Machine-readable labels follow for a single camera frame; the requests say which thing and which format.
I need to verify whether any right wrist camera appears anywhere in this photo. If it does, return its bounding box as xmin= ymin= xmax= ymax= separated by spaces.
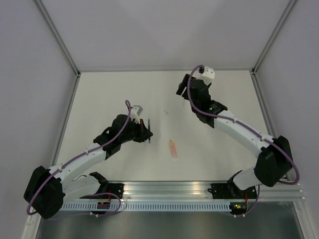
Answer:
xmin=197 ymin=66 xmax=215 ymax=81

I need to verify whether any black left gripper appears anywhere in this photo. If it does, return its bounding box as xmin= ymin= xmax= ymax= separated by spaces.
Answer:
xmin=120 ymin=118 xmax=153 ymax=143

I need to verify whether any white slotted cable duct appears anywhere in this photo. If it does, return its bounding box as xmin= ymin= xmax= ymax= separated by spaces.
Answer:
xmin=61 ymin=200 xmax=231 ymax=212

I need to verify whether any left aluminium frame post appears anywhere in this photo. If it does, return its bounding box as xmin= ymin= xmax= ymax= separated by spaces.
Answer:
xmin=32 ymin=0 xmax=81 ymax=77

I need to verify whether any aluminium mounting rail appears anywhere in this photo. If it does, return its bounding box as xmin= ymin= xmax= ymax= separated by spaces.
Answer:
xmin=64 ymin=181 xmax=306 ymax=201

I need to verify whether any green fineliner pen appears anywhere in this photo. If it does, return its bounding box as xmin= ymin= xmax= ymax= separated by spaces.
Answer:
xmin=148 ymin=119 xmax=151 ymax=144

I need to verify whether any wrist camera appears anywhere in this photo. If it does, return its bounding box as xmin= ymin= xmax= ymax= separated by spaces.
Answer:
xmin=130 ymin=105 xmax=143 ymax=124
xmin=197 ymin=66 xmax=215 ymax=81

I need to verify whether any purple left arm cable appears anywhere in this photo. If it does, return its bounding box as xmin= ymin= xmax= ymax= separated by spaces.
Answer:
xmin=26 ymin=100 xmax=133 ymax=215

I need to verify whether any right aluminium frame post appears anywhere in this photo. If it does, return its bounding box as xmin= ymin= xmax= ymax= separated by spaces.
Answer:
xmin=251 ymin=0 xmax=299 ymax=75

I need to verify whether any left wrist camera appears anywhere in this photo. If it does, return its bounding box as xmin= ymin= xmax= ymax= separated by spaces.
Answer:
xmin=130 ymin=105 xmax=143 ymax=124

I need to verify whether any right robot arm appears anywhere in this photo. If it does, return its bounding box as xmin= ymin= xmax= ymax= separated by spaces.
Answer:
xmin=176 ymin=74 xmax=293 ymax=198

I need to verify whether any orange highlighter marker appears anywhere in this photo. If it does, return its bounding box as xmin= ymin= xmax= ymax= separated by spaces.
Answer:
xmin=169 ymin=140 xmax=178 ymax=159

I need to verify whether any aluminium frame post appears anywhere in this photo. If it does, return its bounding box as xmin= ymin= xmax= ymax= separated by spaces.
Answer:
xmin=32 ymin=0 xmax=81 ymax=77
xmin=251 ymin=0 xmax=299 ymax=75

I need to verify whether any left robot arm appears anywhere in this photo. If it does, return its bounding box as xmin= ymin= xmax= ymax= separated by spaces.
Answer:
xmin=23 ymin=115 xmax=153 ymax=219

